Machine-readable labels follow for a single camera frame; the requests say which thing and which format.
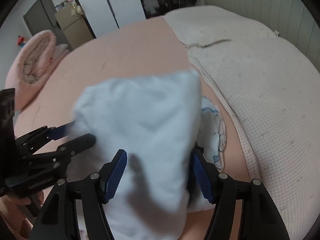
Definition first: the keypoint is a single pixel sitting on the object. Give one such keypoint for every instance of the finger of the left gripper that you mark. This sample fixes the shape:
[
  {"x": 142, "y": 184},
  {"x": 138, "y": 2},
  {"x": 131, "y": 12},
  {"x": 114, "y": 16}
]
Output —
[
  {"x": 76, "y": 146},
  {"x": 43, "y": 135}
]

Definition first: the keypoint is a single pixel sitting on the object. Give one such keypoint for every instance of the pink bed sheet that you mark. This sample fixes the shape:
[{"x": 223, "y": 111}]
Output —
[{"x": 143, "y": 48}]

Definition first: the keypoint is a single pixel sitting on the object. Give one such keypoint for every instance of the beige cabinet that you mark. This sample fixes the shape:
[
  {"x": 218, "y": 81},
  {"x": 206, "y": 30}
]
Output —
[{"x": 73, "y": 26}]

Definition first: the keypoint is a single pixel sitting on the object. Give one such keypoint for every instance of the light blue navy-trimmed t-shirt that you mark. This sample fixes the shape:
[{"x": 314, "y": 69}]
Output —
[{"x": 155, "y": 119}]

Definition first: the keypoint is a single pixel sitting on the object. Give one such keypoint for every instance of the beige padded headboard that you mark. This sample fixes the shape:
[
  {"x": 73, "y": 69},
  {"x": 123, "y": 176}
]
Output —
[{"x": 291, "y": 18}]

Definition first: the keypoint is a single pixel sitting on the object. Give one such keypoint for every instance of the person's left hand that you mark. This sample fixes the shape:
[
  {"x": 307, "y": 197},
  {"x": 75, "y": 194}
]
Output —
[{"x": 14, "y": 218}]

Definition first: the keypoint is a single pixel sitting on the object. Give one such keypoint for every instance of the folded cartoon print pajamas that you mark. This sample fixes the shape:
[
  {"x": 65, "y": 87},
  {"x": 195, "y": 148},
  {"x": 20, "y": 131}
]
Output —
[{"x": 211, "y": 137}]

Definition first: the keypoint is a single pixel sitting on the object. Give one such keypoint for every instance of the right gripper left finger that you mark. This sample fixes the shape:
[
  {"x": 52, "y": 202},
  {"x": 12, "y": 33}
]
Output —
[{"x": 58, "y": 216}]

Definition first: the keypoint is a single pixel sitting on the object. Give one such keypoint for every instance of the rolled pink blanket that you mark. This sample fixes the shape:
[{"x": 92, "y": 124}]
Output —
[{"x": 33, "y": 66}]

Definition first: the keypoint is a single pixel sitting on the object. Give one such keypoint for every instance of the cream waffle blanket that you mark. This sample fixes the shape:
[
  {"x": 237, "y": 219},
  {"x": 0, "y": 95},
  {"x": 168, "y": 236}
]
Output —
[{"x": 271, "y": 92}]

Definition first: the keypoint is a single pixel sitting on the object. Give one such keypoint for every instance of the white wardrobe door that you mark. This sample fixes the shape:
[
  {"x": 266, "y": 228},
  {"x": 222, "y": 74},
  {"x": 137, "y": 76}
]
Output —
[{"x": 105, "y": 16}]

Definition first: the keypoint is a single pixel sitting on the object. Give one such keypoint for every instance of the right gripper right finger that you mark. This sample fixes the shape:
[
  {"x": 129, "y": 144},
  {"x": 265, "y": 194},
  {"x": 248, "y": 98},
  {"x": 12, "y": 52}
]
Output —
[{"x": 260, "y": 218}]

